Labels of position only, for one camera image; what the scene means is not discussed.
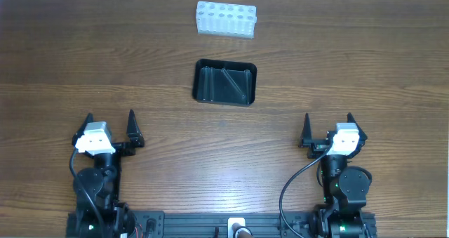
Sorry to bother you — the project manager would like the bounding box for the white test tube rack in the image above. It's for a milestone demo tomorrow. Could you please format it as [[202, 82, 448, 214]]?
[[195, 0, 258, 39]]

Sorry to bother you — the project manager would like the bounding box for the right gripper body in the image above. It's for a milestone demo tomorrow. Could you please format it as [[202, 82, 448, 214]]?
[[307, 138, 333, 159]]

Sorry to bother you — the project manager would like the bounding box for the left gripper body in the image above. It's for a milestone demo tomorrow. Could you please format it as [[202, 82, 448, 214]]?
[[112, 141, 138, 158]]

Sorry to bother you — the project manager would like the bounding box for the mounting rail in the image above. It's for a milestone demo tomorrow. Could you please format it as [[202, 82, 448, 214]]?
[[66, 209, 378, 238]]

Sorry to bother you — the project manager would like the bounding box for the black tray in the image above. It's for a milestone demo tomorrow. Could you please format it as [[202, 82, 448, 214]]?
[[192, 58, 258, 107]]

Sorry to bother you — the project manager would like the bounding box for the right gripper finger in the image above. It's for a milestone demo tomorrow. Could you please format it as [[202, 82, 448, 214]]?
[[346, 112, 369, 143], [298, 112, 314, 149]]

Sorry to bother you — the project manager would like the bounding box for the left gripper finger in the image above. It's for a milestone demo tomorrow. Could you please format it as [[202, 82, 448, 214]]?
[[71, 112, 95, 147], [125, 108, 146, 149]]

